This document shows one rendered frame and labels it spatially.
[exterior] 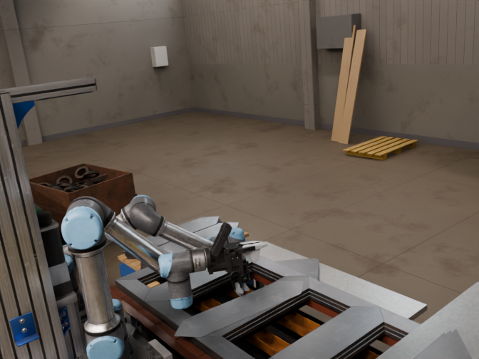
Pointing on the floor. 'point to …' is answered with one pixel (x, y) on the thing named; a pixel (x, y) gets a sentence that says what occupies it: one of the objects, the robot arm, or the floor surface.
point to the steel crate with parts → (82, 189)
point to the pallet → (373, 149)
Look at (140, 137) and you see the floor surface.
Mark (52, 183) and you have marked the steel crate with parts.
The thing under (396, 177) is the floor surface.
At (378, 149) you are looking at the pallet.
